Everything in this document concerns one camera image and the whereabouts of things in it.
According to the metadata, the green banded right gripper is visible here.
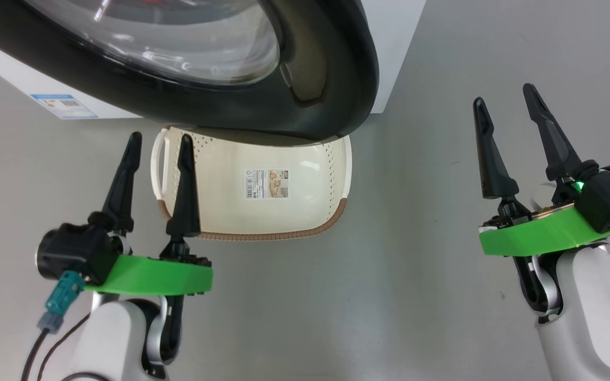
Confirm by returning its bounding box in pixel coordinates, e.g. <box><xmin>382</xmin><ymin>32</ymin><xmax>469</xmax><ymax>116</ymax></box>
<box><xmin>473</xmin><ymin>83</ymin><xmax>610</xmax><ymax>257</ymax></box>

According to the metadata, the black round glass washer door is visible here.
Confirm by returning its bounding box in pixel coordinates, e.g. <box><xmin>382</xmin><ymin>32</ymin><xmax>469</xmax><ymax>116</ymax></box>
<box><xmin>0</xmin><ymin>0</ymin><xmax>380</xmax><ymax>148</ymax></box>

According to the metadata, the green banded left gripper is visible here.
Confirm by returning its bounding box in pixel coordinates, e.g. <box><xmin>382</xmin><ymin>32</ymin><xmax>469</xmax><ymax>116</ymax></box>
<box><xmin>84</xmin><ymin>132</ymin><xmax>213</xmax><ymax>296</ymax></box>

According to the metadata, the cream perforated laundry basket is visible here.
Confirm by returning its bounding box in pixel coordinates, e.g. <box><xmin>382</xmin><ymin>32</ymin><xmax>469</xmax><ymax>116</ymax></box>
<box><xmin>150</xmin><ymin>127</ymin><xmax>353</xmax><ymax>242</ymax></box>

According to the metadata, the white front-load washing machine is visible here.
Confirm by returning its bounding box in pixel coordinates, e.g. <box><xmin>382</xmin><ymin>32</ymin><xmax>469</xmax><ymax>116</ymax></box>
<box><xmin>0</xmin><ymin>0</ymin><xmax>426</xmax><ymax>120</ymax></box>

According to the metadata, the blue energy label sticker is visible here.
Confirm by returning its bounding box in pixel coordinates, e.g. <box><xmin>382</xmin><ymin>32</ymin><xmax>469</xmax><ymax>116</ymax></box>
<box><xmin>31</xmin><ymin>94</ymin><xmax>98</xmax><ymax>120</ymax></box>

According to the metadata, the white barcode basket sticker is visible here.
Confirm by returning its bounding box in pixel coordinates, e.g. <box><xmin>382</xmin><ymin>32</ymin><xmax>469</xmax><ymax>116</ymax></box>
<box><xmin>245</xmin><ymin>169</ymin><xmax>290</xmax><ymax>200</ymax></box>

